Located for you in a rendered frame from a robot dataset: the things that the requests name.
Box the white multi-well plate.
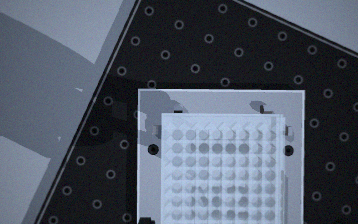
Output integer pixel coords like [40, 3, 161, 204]
[161, 113, 285, 224]

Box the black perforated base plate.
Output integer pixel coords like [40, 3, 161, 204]
[34, 0, 358, 224]

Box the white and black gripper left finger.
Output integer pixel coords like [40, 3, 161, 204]
[138, 217, 155, 224]

